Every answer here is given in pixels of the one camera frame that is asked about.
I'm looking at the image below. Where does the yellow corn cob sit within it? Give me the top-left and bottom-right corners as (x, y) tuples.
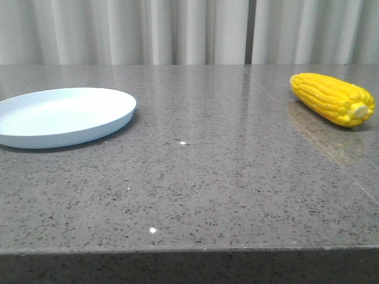
(290, 73), (375, 127)

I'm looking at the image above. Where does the light blue round plate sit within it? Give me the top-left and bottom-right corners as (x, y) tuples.
(1, 88), (137, 149)

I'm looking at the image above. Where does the grey pleated curtain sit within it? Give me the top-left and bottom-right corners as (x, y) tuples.
(1, 1), (378, 65)

